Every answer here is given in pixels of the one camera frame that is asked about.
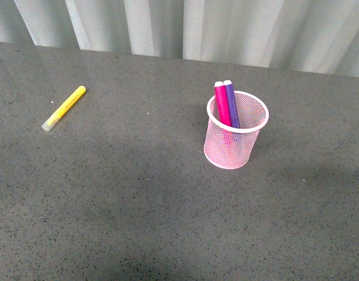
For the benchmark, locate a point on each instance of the pink highlighter pen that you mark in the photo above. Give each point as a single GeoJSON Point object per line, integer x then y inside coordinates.
{"type": "Point", "coordinates": [222, 103]}

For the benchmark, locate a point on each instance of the purple highlighter pen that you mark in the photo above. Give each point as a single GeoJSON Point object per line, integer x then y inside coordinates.
{"type": "Point", "coordinates": [232, 105]}

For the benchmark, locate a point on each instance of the pink mesh pen cup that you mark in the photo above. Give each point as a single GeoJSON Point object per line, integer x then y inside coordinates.
{"type": "Point", "coordinates": [230, 148]}

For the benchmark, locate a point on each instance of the yellow highlighter pen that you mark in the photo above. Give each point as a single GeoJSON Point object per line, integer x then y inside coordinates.
{"type": "Point", "coordinates": [63, 108]}

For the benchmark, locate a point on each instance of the white pleated curtain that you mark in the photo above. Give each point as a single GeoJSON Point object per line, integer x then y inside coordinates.
{"type": "Point", "coordinates": [312, 36]}

